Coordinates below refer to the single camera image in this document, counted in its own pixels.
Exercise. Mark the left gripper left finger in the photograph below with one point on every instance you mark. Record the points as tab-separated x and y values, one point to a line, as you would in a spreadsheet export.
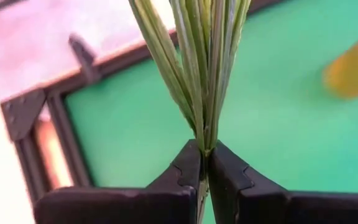
120	205

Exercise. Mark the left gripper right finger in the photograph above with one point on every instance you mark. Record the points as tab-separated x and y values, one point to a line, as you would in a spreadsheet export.
275	208

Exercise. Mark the magenta artificial flower bunch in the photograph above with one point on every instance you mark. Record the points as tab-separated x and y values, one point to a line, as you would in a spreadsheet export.
210	93

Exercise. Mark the yellow glass vase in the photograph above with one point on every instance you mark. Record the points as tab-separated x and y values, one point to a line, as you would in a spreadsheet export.
356	71

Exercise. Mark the green table mat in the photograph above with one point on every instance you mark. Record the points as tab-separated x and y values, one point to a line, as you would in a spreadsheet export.
291	140

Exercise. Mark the black metal table frame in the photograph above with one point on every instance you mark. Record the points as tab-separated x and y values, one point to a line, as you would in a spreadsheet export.
23	112

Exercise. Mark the black frame clamp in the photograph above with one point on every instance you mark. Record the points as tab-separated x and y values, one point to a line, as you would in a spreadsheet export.
84	59

